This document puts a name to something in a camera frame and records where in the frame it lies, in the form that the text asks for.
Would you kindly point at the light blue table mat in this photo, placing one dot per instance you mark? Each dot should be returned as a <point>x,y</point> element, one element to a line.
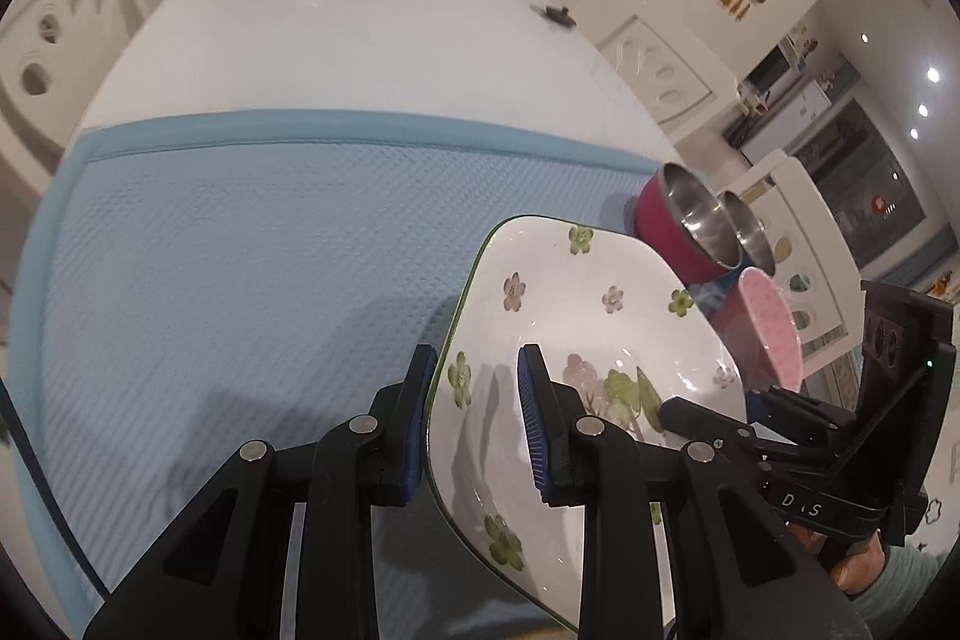
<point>225,272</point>

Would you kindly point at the dark glass cabinet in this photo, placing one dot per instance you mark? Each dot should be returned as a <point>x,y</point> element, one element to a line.
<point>862,183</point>

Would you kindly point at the person's right forearm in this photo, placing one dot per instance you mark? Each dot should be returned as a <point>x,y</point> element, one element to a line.
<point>904,584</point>

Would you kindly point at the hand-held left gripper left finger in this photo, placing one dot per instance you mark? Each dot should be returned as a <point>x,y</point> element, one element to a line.
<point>418,430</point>

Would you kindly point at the small black object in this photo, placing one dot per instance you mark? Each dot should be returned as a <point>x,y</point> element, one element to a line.
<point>560,15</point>

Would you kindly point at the pink speckled bowl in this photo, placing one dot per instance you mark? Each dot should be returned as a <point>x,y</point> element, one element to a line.
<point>765,325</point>

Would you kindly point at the blue steel-lined bowl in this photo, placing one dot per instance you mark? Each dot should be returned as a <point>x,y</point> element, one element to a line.
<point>750,235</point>

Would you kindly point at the person's right hand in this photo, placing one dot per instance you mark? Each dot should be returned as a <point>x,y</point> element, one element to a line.
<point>855,569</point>

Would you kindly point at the microwave oven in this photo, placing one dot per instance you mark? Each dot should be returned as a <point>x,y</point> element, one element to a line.
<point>772,69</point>

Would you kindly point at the white dining chair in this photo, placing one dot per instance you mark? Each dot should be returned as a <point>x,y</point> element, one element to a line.
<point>802,212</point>
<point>60,10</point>
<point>660,78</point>

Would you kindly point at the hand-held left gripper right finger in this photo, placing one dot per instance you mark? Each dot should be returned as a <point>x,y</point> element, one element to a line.
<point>532,437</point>

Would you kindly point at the white floral square plate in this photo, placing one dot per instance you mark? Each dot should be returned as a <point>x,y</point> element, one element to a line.
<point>600,325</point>

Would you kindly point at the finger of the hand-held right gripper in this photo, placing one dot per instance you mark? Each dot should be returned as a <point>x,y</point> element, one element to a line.
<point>802,413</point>
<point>701,421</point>

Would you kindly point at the red steel-lined bowl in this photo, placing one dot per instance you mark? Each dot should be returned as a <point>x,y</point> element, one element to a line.
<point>667,235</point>

